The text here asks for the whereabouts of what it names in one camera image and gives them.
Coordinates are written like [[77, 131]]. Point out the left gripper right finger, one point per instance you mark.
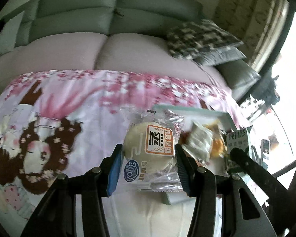
[[241, 213]]

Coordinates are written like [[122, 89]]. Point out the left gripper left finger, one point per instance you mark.
[[55, 214]]

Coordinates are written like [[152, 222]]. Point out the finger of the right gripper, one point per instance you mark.
[[277, 193]]

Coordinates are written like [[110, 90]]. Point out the green white crisp rice pack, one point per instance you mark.
[[238, 139]]

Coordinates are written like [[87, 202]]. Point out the orange cake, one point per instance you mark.
[[218, 145]]

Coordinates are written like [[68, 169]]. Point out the steamed cake clear wrapper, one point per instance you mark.
[[149, 157]]

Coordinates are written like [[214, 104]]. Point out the white silver snack pack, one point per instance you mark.
[[199, 143]]

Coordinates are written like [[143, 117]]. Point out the cartoon print pink cloth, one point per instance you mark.
[[67, 121]]

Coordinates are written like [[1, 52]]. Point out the teal rimmed white tray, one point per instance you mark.
[[204, 117]]

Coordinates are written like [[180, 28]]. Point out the grey cushion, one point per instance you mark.
[[218, 57]]

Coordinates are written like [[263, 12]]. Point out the leopard print cushion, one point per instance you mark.
[[190, 40]]

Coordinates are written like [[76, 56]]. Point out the grey sofa with pink cover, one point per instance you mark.
[[117, 35]]

